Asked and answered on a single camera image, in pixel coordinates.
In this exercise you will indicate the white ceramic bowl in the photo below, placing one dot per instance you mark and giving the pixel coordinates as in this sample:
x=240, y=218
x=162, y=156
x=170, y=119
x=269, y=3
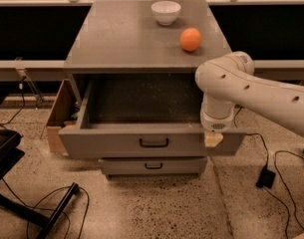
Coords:
x=165, y=12

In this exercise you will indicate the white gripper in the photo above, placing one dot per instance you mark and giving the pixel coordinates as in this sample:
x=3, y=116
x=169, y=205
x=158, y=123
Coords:
x=217, y=124

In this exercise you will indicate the grey top drawer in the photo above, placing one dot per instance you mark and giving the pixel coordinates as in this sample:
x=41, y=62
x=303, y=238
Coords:
x=141, y=116

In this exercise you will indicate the grey drawer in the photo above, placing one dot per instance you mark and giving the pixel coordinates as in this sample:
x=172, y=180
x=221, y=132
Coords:
x=141, y=116
x=139, y=166

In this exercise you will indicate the black chair base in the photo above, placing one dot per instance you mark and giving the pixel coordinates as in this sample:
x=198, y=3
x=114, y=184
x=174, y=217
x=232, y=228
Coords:
x=40, y=178

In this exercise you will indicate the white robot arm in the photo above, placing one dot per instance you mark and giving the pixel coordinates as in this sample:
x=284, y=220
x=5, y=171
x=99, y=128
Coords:
x=228, y=81

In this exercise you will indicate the black power adapter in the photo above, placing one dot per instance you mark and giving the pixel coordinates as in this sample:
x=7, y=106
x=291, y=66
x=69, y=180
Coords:
x=266, y=178

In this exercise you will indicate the grey bottom drawer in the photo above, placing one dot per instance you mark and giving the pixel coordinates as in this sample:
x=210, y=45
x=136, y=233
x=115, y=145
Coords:
x=139, y=166

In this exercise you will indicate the orange fruit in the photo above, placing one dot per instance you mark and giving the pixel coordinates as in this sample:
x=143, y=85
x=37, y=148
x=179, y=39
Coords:
x=190, y=39

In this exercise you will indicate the grey window rail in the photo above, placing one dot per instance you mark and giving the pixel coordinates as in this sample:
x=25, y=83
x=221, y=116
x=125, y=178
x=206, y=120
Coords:
x=54, y=70

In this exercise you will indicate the grey drawer cabinet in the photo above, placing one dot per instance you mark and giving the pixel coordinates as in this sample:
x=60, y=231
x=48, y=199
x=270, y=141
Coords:
x=122, y=37

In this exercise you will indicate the cardboard box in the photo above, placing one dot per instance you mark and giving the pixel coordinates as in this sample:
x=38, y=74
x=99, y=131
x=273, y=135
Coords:
x=61, y=111

